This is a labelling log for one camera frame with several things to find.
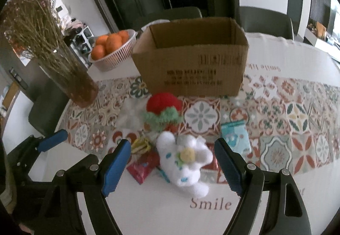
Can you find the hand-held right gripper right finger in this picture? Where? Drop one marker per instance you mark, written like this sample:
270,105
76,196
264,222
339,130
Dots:
229,168

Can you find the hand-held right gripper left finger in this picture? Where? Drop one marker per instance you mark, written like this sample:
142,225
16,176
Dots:
115,168

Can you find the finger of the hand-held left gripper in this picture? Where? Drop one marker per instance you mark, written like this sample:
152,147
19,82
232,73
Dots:
51,140
82,162

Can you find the red snack packet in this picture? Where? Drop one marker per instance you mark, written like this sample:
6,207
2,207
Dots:
140,170

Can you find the teal printed packet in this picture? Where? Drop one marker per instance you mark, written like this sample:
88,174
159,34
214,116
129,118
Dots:
235,136

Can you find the white plush toy with flower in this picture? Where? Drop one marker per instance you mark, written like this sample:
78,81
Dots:
183,171

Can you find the red knitted strawberry plush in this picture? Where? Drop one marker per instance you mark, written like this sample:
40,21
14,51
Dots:
162,102

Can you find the brown cardboard box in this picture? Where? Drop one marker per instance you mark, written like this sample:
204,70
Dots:
186,75

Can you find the grey dining chair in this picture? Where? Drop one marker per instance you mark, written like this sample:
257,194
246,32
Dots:
180,13
47,113
265,21

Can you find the clear plastic bag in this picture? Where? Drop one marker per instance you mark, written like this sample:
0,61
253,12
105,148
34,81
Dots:
131,114

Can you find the glass vase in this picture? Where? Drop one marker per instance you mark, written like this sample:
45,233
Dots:
79,86

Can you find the orange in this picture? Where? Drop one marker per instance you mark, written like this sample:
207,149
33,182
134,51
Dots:
102,40
124,36
98,52
114,41

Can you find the white shoe shelf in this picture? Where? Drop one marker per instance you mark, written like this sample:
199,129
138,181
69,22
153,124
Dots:
79,41

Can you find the white basket of oranges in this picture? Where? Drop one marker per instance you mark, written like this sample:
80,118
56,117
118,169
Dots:
117,58

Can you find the dried flower bunch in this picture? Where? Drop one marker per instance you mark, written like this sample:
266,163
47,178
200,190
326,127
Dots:
32,20

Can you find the white sideboard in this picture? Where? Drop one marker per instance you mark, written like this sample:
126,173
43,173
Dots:
321,46

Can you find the brown box on sideboard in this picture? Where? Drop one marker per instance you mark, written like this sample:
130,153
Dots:
320,29

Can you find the dark wall switch panel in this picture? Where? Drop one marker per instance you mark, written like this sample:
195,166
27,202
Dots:
18,78

